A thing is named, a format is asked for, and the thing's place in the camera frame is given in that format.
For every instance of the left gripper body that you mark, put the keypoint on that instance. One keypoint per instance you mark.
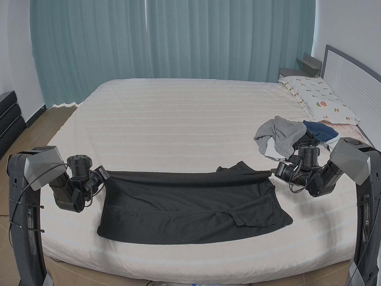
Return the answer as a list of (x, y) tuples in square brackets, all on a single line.
[(98, 179)]

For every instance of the black chest of drawers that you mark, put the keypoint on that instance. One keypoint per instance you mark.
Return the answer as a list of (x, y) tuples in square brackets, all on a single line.
[(10, 118)]

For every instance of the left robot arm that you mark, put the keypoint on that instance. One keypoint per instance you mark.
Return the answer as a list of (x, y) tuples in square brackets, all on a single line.
[(41, 165)]

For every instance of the white printed pillow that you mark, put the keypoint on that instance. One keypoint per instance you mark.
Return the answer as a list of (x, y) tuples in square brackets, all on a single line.
[(318, 97)]

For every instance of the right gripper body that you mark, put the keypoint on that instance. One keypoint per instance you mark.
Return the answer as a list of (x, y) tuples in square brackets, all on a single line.
[(288, 173)]

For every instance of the grey bedside table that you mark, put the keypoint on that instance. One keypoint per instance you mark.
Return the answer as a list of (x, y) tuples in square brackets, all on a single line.
[(288, 71)]

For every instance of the pile of clothes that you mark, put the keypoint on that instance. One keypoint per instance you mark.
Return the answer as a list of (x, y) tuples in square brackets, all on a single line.
[(282, 130)]

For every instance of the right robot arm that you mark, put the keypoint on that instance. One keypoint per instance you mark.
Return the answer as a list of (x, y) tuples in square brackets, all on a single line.
[(351, 159)]

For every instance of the bed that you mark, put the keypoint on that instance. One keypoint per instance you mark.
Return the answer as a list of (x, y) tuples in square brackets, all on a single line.
[(178, 115)]

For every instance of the black T-shirt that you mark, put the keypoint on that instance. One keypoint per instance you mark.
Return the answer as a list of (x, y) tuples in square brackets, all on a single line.
[(193, 207)]

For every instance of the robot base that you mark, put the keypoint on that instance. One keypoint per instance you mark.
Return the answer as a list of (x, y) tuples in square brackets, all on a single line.
[(205, 285)]

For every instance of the blue-green curtain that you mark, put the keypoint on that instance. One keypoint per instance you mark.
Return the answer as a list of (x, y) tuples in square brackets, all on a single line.
[(89, 40), (232, 25)]

